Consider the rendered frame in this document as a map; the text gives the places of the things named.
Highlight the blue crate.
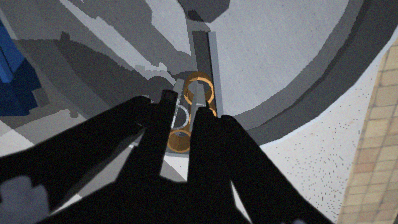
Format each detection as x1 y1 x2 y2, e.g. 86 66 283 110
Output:
0 20 50 116

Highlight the bronze bushing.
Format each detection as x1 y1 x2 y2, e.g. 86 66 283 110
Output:
189 101 218 123
184 71 215 104
167 121 191 153

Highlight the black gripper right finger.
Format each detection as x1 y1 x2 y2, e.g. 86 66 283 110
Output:
187 83 334 224

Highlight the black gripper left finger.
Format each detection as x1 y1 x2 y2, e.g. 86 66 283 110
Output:
0 79 184 224

